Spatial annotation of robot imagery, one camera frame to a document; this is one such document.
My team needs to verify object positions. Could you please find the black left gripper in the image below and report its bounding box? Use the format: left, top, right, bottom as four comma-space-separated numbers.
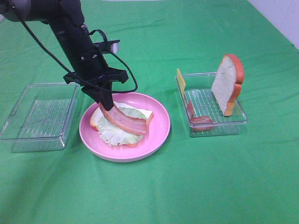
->
63, 45, 128, 111

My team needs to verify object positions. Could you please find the white bread slice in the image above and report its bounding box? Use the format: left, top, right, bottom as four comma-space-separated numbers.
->
89, 101, 154, 148

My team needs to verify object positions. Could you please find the green lettuce leaf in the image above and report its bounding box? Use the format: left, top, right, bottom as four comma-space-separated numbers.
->
96, 107, 147, 147

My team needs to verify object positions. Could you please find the bacon strip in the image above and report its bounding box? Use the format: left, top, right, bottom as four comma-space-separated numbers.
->
99, 103, 147, 135
187, 101, 213, 132

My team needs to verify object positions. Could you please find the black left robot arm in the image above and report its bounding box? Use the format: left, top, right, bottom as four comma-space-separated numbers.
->
0, 0, 128, 111

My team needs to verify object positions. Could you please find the pink round plate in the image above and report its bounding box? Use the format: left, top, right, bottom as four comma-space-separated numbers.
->
79, 92, 171, 162

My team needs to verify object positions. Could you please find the clear left plastic container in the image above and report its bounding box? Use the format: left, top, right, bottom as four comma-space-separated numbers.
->
0, 83, 79, 153

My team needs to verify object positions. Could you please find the clear plastic container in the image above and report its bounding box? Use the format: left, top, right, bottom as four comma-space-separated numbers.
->
176, 72, 248, 137
0, 83, 79, 153

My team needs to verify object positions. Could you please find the yellow cheese slice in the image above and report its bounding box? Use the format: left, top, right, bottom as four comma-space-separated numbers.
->
176, 68, 186, 105

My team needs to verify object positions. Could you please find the clear right plastic container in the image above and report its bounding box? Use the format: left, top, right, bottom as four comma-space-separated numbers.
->
176, 72, 248, 137

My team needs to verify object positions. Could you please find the upright bread slice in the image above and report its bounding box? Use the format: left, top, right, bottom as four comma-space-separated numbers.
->
212, 54, 245, 116

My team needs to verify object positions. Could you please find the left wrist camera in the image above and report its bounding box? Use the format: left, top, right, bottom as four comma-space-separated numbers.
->
94, 40, 120, 54

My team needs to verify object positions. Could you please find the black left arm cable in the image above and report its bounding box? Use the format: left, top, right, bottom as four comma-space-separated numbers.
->
10, 7, 139, 93

